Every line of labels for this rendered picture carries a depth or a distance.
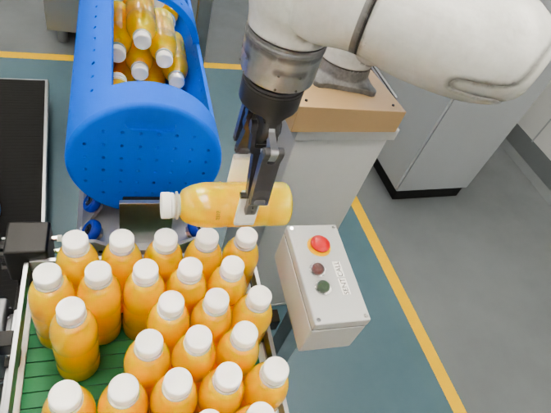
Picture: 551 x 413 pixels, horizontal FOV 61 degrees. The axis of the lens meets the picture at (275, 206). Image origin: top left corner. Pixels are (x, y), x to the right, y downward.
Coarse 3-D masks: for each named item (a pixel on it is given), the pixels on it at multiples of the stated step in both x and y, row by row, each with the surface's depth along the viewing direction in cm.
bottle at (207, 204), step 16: (176, 192) 67; (192, 192) 67; (208, 192) 67; (224, 192) 67; (272, 192) 70; (288, 192) 70; (176, 208) 66; (192, 208) 66; (208, 208) 66; (224, 208) 67; (272, 208) 69; (288, 208) 70; (192, 224) 68; (208, 224) 68; (224, 224) 68; (256, 224) 70; (272, 224) 71
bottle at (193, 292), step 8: (176, 272) 77; (168, 280) 79; (176, 280) 77; (200, 280) 78; (168, 288) 78; (176, 288) 76; (184, 288) 76; (192, 288) 76; (200, 288) 78; (184, 296) 77; (192, 296) 77; (200, 296) 78; (184, 304) 78; (192, 304) 78
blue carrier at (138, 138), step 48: (96, 0) 102; (96, 48) 89; (192, 48) 121; (96, 96) 80; (144, 96) 79; (192, 96) 85; (96, 144) 81; (144, 144) 84; (192, 144) 86; (96, 192) 90; (144, 192) 93
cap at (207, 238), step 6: (204, 228) 81; (210, 228) 82; (198, 234) 80; (204, 234) 80; (210, 234) 81; (216, 234) 81; (198, 240) 79; (204, 240) 80; (210, 240) 80; (216, 240) 80; (198, 246) 80; (204, 246) 79; (210, 246) 80
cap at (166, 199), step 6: (162, 192) 67; (168, 192) 67; (162, 198) 66; (168, 198) 66; (174, 198) 66; (162, 204) 66; (168, 204) 66; (174, 204) 66; (162, 210) 66; (168, 210) 66; (174, 210) 66; (162, 216) 66; (168, 216) 67
